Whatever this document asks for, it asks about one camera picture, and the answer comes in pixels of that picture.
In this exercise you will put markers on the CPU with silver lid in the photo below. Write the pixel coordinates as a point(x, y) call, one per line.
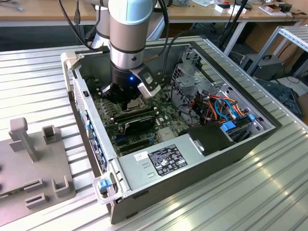
point(134, 104)

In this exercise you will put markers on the metal locking lever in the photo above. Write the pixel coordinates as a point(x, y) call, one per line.
point(136, 112)

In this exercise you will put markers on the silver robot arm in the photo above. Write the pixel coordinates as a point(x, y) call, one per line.
point(127, 31)

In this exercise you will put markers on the RAM slot white latches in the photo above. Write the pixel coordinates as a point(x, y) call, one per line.
point(134, 113)

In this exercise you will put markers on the black graphics card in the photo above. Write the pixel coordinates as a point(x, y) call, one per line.
point(140, 125)

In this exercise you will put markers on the green motherboard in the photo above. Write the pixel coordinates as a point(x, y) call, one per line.
point(166, 113)

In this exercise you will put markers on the blue expansion slot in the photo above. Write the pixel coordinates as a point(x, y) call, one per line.
point(120, 137)

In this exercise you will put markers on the black expansion slot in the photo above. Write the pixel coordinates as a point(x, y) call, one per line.
point(134, 144)
point(132, 149)

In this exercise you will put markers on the silver chipset heatsink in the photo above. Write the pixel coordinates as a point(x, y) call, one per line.
point(166, 133)

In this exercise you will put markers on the metal drive cage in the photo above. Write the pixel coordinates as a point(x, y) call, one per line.
point(190, 81)

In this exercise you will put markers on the silver power supply unit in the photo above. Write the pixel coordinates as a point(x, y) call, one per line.
point(137, 173)

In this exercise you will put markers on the black chair base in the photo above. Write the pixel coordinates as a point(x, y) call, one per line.
point(204, 27)

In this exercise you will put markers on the black fan shroud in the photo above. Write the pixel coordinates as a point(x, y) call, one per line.
point(207, 139)

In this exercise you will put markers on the blue case latch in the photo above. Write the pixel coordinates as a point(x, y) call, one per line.
point(104, 185)

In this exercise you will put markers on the grey PC case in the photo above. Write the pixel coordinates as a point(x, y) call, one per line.
point(180, 179)

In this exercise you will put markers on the blue disk carrier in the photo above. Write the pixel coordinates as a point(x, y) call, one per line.
point(228, 126)

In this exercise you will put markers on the grey parts rack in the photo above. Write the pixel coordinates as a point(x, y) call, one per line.
point(36, 173)

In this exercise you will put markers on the white cardboard box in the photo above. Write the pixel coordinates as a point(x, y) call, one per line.
point(221, 9)

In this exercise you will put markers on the white desk leg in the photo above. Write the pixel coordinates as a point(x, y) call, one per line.
point(237, 36)

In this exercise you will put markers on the black stand pole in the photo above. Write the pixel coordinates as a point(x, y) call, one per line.
point(237, 16)

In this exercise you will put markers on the small blue drive latch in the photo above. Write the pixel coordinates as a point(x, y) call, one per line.
point(252, 117)

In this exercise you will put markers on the wooden desk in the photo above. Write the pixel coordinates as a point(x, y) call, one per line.
point(255, 16)

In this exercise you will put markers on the dark blue crate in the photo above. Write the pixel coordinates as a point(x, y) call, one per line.
point(276, 93)

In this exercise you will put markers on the green RAM stick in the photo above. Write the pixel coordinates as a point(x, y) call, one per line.
point(9, 194)

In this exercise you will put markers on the open cardboard box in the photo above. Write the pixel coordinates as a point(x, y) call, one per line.
point(269, 10)

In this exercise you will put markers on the black desk device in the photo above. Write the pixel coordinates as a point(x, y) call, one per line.
point(286, 7)

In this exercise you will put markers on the brown cardboard box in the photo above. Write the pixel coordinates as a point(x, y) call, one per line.
point(303, 106)

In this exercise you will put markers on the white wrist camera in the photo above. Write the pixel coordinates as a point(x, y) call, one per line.
point(149, 87)

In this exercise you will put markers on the aluminium profile frame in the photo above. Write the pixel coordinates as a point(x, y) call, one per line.
point(296, 36)

